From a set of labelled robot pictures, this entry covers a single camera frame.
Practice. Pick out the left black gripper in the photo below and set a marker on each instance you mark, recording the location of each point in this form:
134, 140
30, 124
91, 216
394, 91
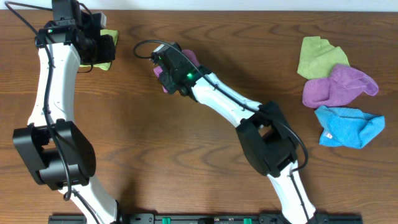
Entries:
109, 50

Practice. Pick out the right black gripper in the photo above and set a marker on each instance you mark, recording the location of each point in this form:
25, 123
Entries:
170, 88

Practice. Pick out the purple cloth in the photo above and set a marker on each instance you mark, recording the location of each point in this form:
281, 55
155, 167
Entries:
175, 72
344, 84

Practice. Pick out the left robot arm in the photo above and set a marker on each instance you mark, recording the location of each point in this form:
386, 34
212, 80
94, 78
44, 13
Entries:
54, 150

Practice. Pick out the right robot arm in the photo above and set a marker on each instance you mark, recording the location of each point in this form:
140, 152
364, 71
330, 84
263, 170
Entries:
268, 142

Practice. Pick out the folded green cloth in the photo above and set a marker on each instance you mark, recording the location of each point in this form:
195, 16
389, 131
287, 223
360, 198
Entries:
100, 51

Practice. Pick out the crumpled green cloth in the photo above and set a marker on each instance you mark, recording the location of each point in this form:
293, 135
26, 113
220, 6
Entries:
318, 57

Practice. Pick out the crumpled purple cloth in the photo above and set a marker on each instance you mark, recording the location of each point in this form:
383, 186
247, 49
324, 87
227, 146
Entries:
344, 84

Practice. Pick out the crumpled blue cloth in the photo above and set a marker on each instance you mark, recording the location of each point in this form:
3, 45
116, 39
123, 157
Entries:
348, 127

